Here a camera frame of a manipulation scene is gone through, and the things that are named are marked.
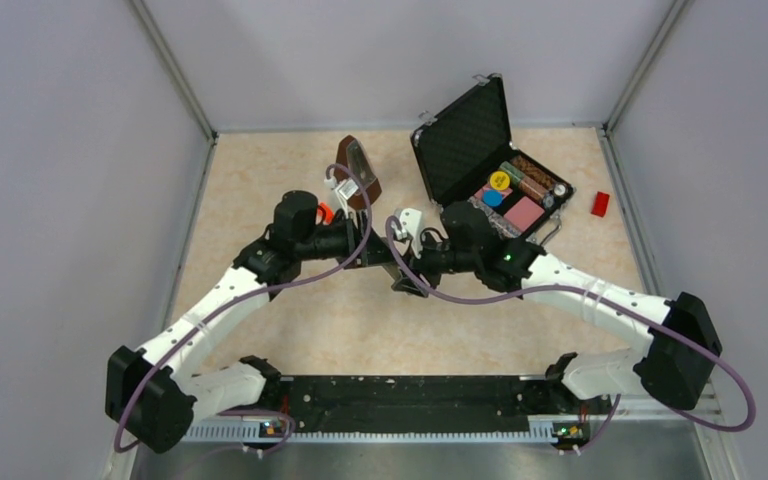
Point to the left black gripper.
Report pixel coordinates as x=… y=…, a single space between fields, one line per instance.
x=376 y=252

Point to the orange toy block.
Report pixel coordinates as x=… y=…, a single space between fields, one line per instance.
x=323 y=213

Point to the red playing card deck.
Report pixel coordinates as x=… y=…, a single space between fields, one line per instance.
x=524 y=214

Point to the red toy block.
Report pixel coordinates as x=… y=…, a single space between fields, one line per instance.
x=600 y=204

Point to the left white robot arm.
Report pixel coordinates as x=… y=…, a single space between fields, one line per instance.
x=153 y=393

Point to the blue poker chip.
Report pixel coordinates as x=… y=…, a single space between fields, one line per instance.
x=492 y=198

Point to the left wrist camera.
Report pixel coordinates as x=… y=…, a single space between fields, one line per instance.
x=345 y=192

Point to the brown metronome with clear cover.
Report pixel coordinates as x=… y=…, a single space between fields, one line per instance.
x=352 y=155

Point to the aluminium frame rail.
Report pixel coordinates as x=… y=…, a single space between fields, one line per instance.
x=265 y=427

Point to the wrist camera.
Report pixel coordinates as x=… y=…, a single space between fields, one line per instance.
x=408 y=229
x=345 y=192

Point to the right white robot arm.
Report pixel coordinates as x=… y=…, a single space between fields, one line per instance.
x=671 y=345

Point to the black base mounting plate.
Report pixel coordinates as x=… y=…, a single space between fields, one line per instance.
x=435 y=404

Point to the black poker chip case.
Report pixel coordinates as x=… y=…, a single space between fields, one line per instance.
x=458 y=148

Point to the yellow big blind chip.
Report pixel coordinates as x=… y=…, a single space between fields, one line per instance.
x=499 y=180

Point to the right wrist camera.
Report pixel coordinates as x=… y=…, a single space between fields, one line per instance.
x=408 y=229

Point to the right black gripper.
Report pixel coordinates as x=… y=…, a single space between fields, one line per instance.
x=420 y=266

